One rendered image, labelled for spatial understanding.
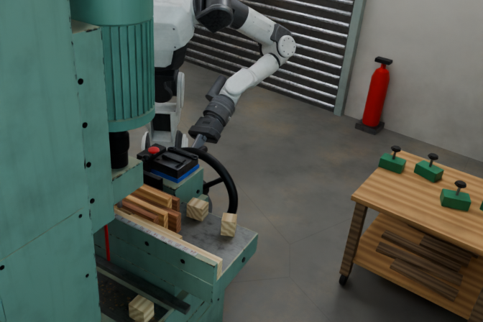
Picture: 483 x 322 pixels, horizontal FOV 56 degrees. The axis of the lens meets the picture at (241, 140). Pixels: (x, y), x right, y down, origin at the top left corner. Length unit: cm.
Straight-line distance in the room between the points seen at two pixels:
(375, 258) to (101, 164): 163
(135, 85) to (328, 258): 179
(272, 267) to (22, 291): 167
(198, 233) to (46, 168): 48
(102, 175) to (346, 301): 161
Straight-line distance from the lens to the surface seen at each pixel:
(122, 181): 107
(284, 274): 237
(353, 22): 384
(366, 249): 234
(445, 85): 378
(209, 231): 116
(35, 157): 77
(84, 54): 83
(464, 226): 208
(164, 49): 159
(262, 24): 162
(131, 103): 94
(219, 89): 157
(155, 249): 108
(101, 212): 100
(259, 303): 222
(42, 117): 75
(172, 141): 197
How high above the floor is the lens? 164
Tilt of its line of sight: 28 degrees down
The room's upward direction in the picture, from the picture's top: 5 degrees clockwise
